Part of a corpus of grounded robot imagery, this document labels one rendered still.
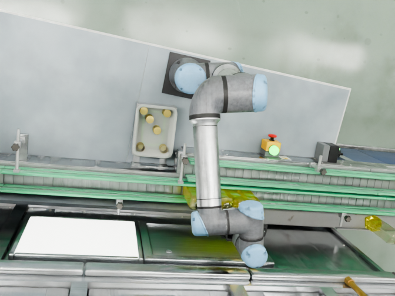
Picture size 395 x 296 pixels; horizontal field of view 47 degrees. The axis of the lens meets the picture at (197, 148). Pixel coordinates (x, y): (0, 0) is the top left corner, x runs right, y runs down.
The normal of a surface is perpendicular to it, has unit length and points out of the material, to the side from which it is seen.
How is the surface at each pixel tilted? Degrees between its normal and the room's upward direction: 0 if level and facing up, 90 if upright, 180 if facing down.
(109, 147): 0
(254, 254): 0
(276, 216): 0
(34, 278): 90
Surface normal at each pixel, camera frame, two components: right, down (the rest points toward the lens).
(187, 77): -0.03, 0.22
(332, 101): 0.18, 0.23
